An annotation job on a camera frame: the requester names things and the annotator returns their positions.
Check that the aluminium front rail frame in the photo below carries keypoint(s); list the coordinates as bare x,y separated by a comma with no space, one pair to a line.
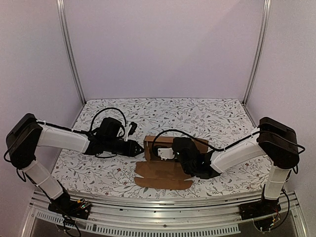
185,217

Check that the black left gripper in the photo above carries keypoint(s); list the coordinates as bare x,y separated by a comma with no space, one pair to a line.
130,151

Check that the right aluminium corner post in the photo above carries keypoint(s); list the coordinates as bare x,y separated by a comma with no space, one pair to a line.
258,52

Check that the brown cardboard box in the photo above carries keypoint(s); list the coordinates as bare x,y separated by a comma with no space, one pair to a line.
167,174

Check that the aluminium corner post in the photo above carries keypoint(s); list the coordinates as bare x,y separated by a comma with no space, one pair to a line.
69,50
258,52

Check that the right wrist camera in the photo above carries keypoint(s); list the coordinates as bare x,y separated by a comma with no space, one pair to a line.
166,153

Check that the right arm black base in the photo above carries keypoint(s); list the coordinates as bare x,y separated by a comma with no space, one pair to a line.
263,212

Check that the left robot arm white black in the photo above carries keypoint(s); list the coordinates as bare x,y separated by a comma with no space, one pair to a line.
29,134

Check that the left aluminium corner post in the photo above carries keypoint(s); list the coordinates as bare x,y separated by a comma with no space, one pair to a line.
69,50

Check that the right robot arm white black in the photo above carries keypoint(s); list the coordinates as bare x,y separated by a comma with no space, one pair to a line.
271,138

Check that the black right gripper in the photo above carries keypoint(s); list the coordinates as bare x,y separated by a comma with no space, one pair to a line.
187,167

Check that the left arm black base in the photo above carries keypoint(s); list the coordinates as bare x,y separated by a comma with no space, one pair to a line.
74,208

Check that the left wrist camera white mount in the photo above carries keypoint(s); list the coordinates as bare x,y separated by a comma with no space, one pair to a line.
129,130

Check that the floral patterned table mat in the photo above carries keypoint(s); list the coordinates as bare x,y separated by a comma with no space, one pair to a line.
219,122

